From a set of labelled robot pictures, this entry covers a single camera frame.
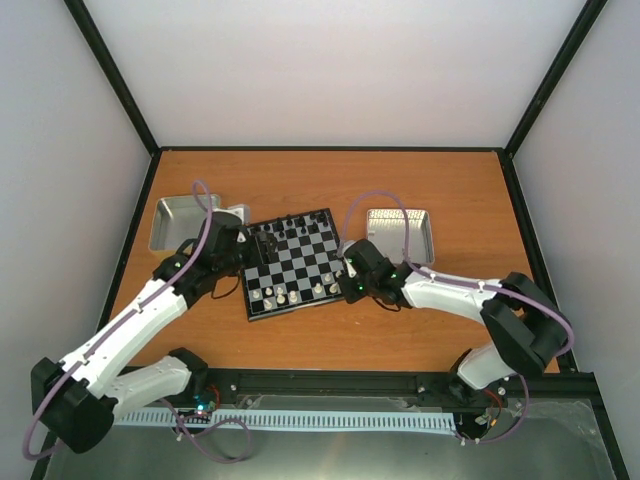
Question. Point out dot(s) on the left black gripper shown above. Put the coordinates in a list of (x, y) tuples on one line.
[(266, 253)]

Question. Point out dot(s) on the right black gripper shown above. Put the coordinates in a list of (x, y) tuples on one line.
[(350, 295)]

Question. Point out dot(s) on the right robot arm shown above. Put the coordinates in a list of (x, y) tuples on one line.
[(526, 329)]

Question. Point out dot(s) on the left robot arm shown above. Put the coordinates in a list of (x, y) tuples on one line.
[(79, 397)]

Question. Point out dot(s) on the black chess piece set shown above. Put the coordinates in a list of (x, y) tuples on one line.
[(310, 227)]

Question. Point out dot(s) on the pink tin with white pieces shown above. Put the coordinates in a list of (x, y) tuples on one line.
[(386, 230)]

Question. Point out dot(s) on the black and silver chessboard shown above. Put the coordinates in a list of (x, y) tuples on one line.
[(299, 268)]

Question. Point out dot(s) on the empty silver metal tin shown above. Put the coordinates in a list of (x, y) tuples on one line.
[(176, 219)]

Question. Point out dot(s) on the light blue cable duct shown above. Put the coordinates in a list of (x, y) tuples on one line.
[(323, 421)]

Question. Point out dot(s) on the black frame post left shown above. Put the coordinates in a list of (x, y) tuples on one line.
[(100, 50)]

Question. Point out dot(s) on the black frame post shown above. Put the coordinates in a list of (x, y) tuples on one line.
[(571, 45), (100, 50)]

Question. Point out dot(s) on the black frame post right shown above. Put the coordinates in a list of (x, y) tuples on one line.
[(571, 45)]

